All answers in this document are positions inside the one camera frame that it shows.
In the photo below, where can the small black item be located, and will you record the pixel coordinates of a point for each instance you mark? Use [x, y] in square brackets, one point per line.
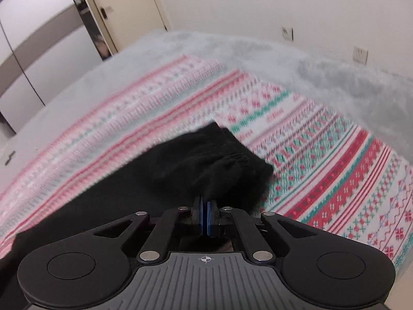
[10, 156]

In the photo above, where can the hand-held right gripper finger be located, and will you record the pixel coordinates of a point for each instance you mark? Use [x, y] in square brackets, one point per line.
[210, 219]
[203, 219]

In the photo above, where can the grey bed blanket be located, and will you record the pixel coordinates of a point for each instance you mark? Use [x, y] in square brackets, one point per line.
[306, 67]

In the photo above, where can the white wall socket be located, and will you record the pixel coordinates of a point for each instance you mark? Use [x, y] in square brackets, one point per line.
[360, 55]
[287, 34]

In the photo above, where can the black pants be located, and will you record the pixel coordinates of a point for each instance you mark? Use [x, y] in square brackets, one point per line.
[129, 184]

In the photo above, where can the beige bag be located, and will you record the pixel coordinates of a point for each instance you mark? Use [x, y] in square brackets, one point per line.
[102, 46]

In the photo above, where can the cream room door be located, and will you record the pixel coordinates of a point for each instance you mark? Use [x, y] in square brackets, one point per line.
[129, 6]

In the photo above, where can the patterned knit blanket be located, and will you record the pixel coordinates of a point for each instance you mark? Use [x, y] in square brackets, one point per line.
[290, 155]

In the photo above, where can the grey sliding door wardrobe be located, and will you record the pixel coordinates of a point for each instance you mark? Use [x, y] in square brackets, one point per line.
[35, 38]

